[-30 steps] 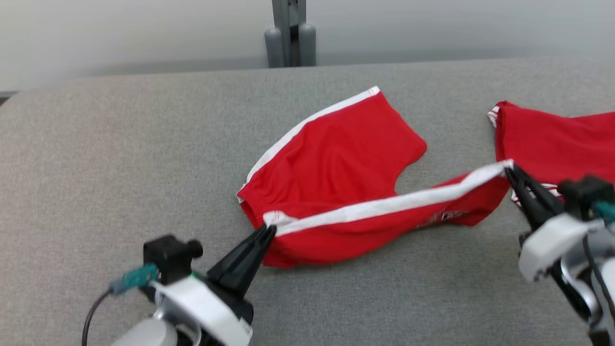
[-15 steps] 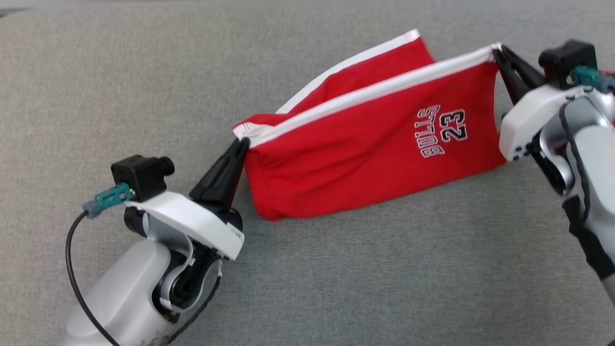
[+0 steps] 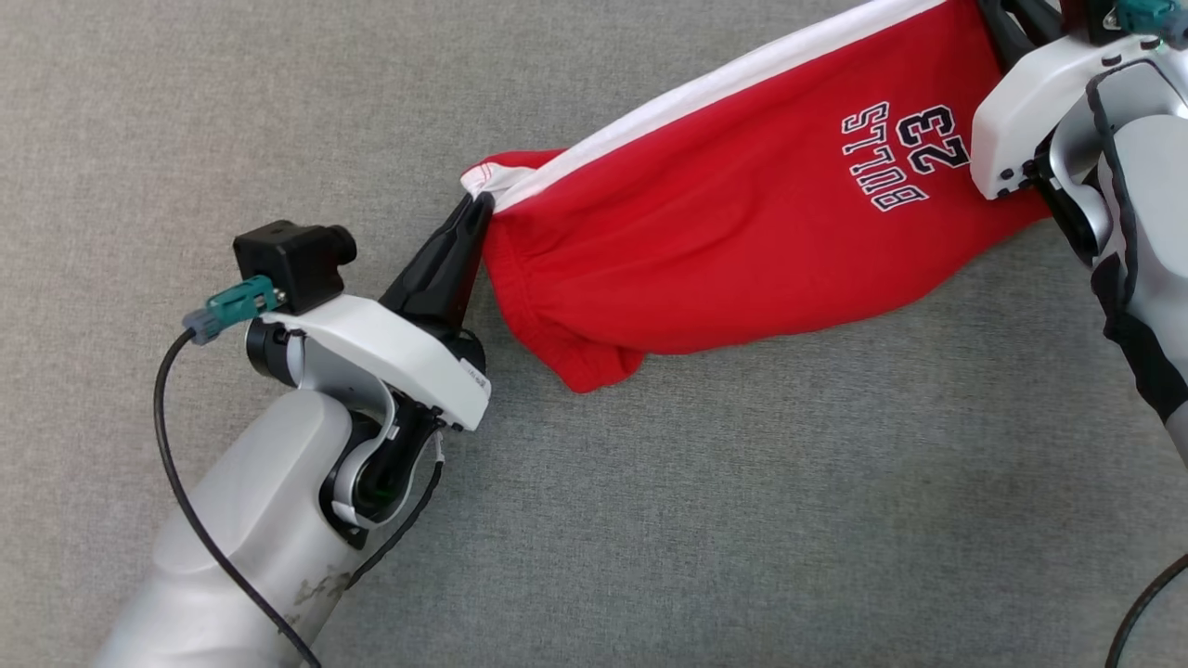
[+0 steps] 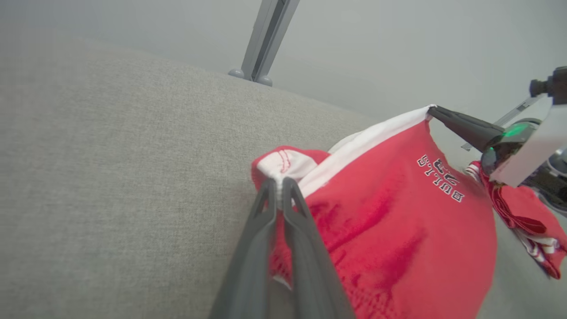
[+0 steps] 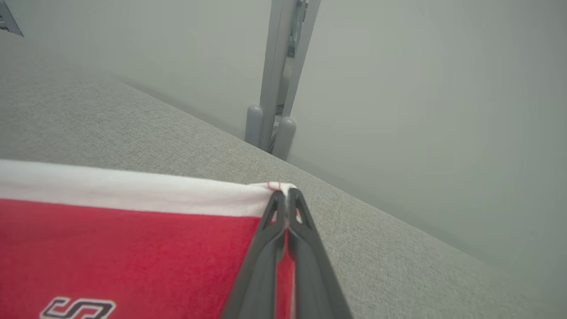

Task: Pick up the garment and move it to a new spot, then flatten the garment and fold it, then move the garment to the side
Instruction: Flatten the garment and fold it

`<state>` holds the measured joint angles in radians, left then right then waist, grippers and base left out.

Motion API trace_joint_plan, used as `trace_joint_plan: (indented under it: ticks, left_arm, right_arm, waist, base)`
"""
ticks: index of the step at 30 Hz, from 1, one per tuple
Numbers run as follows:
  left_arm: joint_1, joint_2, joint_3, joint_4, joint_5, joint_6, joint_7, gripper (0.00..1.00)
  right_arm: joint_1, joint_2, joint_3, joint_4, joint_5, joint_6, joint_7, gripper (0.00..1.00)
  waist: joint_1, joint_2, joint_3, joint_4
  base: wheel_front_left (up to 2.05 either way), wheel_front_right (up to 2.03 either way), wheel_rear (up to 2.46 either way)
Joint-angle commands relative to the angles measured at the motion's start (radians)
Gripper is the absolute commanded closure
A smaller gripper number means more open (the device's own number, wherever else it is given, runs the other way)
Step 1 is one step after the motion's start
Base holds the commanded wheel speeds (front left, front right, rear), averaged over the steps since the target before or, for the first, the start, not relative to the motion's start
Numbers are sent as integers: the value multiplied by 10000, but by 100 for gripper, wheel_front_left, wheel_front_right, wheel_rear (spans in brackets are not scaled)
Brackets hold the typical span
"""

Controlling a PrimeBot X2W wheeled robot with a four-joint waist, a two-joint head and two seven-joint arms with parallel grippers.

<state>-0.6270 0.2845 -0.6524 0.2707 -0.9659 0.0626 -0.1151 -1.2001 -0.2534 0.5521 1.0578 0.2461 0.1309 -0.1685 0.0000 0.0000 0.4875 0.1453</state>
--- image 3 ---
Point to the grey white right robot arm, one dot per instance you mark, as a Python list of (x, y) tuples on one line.
[(1151, 186)]

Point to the red shorts white trim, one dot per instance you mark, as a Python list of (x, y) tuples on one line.
[(696, 232)]

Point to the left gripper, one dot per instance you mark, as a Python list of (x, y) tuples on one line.
[(399, 357)]

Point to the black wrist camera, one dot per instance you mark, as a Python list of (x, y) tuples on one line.
[(288, 260), (1086, 19)]

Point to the teal right camera connector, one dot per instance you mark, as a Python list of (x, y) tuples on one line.
[(1155, 17)]

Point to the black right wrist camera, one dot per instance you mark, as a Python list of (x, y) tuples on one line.
[(1086, 19)]

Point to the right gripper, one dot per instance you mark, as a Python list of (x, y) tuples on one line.
[(1012, 121)]

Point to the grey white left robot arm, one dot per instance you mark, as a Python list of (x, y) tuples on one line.
[(232, 520)]

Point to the grey upholstered fabric surface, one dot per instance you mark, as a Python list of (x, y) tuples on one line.
[(742, 510)]

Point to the teal left camera connector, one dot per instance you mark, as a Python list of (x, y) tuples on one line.
[(232, 304)]

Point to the teal camera connector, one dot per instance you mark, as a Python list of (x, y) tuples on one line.
[(1155, 17), (232, 304)]

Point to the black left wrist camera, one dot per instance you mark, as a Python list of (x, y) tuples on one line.
[(288, 260)]

